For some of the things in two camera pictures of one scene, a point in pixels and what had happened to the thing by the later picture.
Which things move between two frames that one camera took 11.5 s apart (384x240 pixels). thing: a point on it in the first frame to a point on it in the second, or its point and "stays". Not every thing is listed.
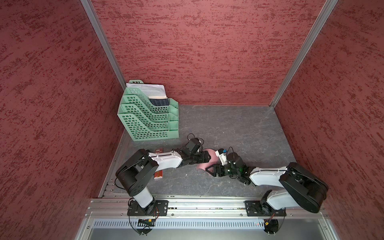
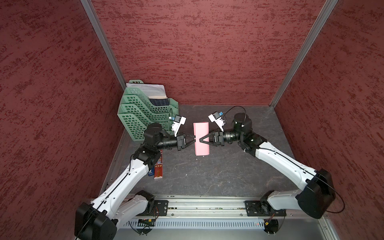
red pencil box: [158, 174] stays
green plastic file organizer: [144, 122] stays
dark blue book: [159, 101] stays
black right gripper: [219, 167] to [218, 137]
